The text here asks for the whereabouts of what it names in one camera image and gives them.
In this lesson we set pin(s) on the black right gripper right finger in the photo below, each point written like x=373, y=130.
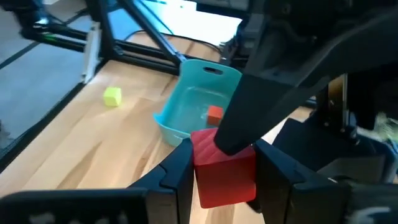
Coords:
x=286, y=193

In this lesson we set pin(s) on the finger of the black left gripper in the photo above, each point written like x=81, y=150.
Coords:
x=311, y=149
x=255, y=112

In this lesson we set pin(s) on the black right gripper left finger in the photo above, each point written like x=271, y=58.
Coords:
x=174, y=186

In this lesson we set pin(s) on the dark red cube block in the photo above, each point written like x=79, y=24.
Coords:
x=224, y=180

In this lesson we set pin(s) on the small orange block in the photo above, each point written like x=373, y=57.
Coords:
x=215, y=115

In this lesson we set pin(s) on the teal plastic bin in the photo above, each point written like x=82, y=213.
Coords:
x=192, y=102

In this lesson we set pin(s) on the yellow-green small cube block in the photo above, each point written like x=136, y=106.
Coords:
x=112, y=97

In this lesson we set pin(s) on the white metal bracket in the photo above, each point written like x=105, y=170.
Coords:
x=91, y=53

